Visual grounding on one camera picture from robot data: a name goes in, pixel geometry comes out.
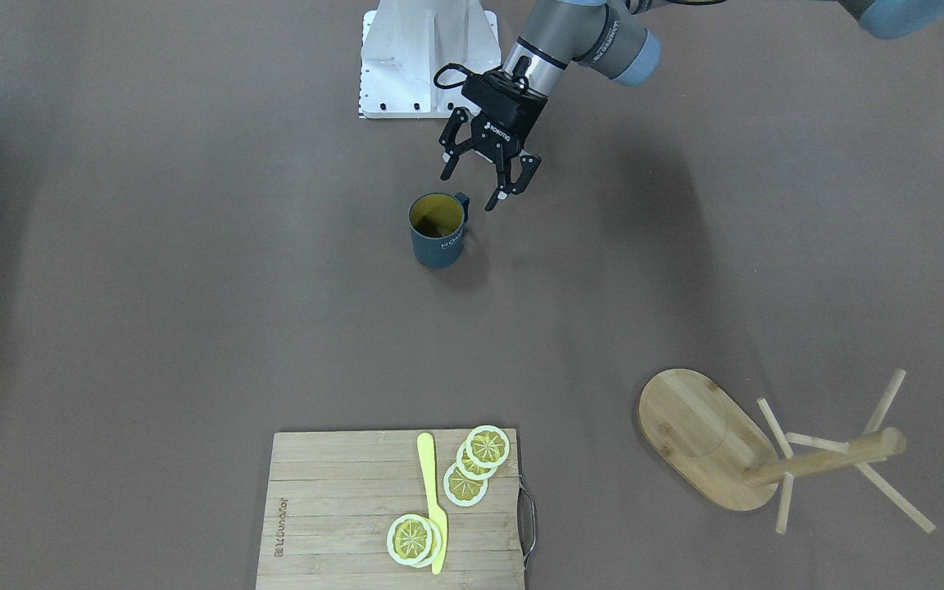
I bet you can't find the lemon slice middle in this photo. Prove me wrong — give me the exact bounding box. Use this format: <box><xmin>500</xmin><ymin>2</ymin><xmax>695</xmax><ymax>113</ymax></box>
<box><xmin>456</xmin><ymin>442</ymin><xmax>498</xmax><ymax>481</ymax></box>

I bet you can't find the dark blue cup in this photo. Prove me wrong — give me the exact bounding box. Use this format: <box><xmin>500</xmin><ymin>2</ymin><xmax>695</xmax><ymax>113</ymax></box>
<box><xmin>407</xmin><ymin>192</ymin><xmax>470</xmax><ymax>268</ymax></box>

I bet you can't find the wooden cutting board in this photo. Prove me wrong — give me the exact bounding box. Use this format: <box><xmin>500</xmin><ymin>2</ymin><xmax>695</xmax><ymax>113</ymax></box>
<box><xmin>256</xmin><ymin>427</ymin><xmax>538</xmax><ymax>589</ymax></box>

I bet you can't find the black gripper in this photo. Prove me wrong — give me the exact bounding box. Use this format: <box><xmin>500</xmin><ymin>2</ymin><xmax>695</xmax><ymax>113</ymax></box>
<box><xmin>439</xmin><ymin>70</ymin><xmax>547</xmax><ymax>211</ymax></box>

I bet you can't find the wooden cup rack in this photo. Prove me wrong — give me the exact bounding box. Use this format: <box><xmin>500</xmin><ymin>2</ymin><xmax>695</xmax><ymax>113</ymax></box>
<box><xmin>637</xmin><ymin>367</ymin><xmax>936</xmax><ymax>534</ymax></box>

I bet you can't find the lemon slice under knife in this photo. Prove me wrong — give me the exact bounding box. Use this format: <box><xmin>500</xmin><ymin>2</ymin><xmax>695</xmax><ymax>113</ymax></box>
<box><xmin>412</xmin><ymin>518</ymin><xmax>445</xmax><ymax>568</ymax></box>

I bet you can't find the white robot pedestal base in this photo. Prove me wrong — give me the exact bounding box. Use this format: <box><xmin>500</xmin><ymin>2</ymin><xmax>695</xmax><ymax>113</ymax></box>
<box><xmin>357</xmin><ymin>1</ymin><xmax>502</xmax><ymax>119</ymax></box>

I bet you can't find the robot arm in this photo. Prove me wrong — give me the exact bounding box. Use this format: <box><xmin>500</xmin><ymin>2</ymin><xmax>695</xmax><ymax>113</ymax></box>
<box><xmin>432</xmin><ymin>1</ymin><xmax>660</xmax><ymax>211</ymax></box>

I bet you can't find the yellow plastic knife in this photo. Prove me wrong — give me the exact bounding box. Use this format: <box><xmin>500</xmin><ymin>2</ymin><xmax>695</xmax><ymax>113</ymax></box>
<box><xmin>416</xmin><ymin>432</ymin><xmax>449</xmax><ymax>575</ymax></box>

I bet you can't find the lemon slice front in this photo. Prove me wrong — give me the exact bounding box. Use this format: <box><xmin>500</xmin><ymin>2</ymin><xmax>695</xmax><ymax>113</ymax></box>
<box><xmin>386</xmin><ymin>513</ymin><xmax>431</xmax><ymax>567</ymax></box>

